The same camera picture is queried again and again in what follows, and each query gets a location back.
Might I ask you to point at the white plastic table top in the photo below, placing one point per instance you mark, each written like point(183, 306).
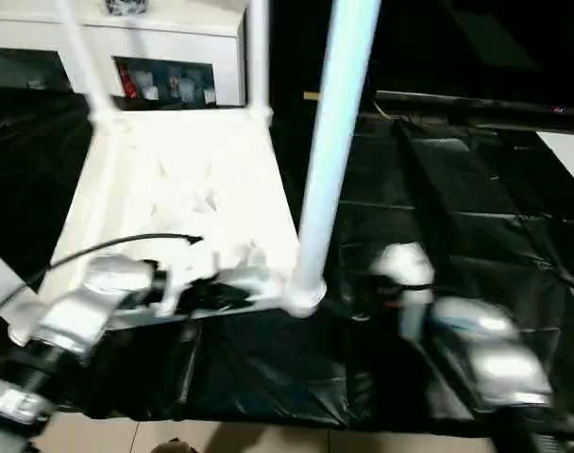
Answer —
point(173, 165)

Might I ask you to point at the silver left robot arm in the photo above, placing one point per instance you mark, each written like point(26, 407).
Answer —
point(79, 311)

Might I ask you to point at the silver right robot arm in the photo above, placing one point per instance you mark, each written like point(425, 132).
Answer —
point(490, 349)

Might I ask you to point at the black glossy mat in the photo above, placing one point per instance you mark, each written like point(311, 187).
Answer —
point(457, 212)

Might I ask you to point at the small white cup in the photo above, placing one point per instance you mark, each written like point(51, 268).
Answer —
point(210, 96)

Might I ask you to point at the long black bar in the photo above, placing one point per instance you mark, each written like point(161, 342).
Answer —
point(480, 109)

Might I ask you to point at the small tan label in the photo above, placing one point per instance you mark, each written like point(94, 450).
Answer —
point(310, 96)

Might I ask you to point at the white flat panel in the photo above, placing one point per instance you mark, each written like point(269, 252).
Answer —
point(568, 160)

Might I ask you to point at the white glass-door cabinet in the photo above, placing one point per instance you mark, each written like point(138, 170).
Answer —
point(173, 42)

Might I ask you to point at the large dark screen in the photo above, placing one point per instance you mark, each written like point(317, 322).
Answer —
point(480, 42)

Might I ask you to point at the dark bag of parts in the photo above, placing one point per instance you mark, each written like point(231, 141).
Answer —
point(126, 6)

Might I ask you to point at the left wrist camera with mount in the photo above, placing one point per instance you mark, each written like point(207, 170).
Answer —
point(188, 278)

